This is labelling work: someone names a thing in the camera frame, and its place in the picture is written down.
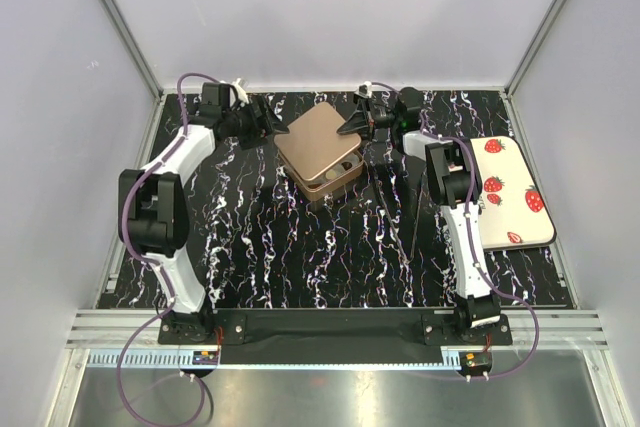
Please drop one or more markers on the brown tin lid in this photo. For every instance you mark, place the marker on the brown tin lid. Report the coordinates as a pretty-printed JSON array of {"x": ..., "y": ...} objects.
[{"x": 313, "y": 143}]

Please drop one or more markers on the brown tin box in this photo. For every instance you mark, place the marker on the brown tin box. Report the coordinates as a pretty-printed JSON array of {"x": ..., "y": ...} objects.
[{"x": 332, "y": 181}]

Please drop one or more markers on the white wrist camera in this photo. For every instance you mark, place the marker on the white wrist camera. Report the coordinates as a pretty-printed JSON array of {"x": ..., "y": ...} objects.
[
  {"x": 238, "y": 94},
  {"x": 363, "y": 92}
]

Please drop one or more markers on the strawberry pattern tray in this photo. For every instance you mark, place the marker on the strawberry pattern tray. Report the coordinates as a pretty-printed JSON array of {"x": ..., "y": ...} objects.
[{"x": 513, "y": 213}]

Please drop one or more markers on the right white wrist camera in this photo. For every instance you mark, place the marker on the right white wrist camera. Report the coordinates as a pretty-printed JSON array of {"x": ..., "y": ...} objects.
[{"x": 363, "y": 92}]

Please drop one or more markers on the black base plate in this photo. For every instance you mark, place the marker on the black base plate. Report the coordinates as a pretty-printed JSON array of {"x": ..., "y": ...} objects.
[{"x": 323, "y": 337}]

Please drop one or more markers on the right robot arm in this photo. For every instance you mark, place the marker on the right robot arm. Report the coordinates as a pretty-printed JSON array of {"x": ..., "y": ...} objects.
[{"x": 454, "y": 185}]

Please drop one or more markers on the silver metal tongs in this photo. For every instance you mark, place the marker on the silver metal tongs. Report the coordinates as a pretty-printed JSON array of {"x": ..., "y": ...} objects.
[{"x": 401, "y": 202}]

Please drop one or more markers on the white cable duct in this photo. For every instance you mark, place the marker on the white cable duct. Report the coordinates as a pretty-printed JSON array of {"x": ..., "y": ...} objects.
[{"x": 185, "y": 359}]

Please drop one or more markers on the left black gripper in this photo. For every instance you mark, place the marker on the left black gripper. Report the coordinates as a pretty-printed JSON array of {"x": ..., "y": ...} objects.
[{"x": 265, "y": 124}]

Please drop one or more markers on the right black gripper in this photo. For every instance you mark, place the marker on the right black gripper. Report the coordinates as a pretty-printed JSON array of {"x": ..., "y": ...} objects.
[{"x": 359, "y": 120}]

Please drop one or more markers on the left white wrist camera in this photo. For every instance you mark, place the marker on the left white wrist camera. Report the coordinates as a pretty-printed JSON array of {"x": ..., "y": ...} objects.
[{"x": 238, "y": 94}]

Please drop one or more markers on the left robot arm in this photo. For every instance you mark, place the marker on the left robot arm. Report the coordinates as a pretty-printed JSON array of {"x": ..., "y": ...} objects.
[{"x": 153, "y": 219}]

